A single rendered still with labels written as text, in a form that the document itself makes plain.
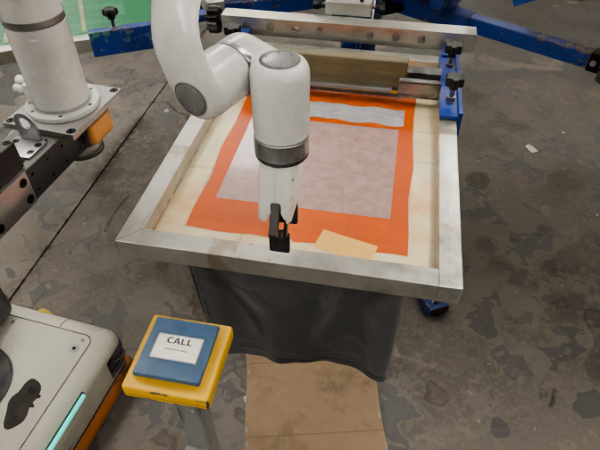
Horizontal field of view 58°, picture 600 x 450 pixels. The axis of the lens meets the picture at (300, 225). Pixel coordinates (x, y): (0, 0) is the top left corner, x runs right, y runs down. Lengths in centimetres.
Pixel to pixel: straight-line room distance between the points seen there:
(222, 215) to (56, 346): 90
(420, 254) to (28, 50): 72
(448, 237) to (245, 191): 40
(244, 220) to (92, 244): 150
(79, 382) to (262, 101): 120
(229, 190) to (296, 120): 42
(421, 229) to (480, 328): 115
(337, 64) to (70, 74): 62
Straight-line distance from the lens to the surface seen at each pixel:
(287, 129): 68
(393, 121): 127
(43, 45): 96
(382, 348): 119
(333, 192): 106
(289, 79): 65
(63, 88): 100
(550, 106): 345
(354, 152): 117
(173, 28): 65
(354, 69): 132
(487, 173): 279
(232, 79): 68
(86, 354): 174
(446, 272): 90
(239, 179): 110
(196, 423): 98
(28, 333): 185
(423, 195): 108
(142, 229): 98
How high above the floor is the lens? 165
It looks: 44 degrees down
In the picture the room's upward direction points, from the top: straight up
